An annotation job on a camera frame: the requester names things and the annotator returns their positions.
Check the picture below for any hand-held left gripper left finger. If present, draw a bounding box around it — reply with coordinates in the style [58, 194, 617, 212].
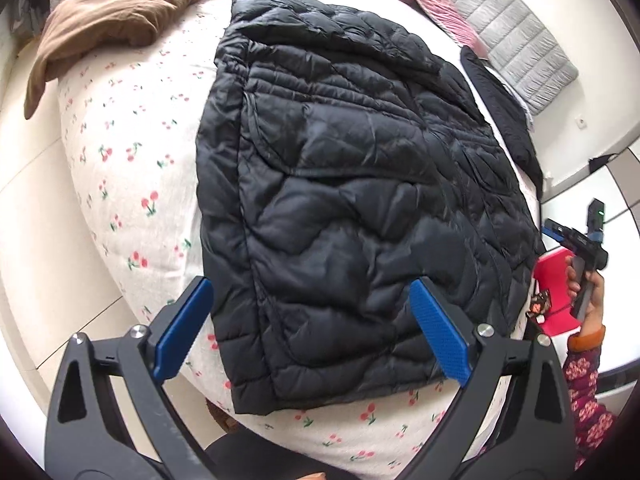
[44, 276, 216, 480]

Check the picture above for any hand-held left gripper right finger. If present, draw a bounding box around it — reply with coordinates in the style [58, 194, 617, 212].
[409, 276, 576, 480]

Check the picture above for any black puffer jacket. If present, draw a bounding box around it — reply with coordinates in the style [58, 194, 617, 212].
[196, 0, 547, 416]

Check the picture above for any person's right forearm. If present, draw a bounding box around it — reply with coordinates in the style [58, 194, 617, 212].
[562, 325, 621, 471]

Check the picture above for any person's right hand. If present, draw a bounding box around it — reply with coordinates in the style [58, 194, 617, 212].
[565, 255, 606, 333]

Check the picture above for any red plastic chair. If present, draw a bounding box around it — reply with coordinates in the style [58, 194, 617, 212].
[530, 251, 583, 336]

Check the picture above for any black quilted garment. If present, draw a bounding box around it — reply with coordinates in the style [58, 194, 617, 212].
[460, 45, 545, 196]

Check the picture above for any cherry print bed sheet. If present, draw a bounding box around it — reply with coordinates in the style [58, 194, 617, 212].
[52, 0, 546, 480]

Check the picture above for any grey padded headboard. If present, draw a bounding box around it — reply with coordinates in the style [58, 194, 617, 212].
[422, 0, 581, 117]

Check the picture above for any large pink pillow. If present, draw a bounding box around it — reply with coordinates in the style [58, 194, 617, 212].
[395, 0, 488, 58]

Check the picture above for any brown garment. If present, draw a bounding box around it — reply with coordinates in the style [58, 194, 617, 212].
[23, 0, 233, 121]

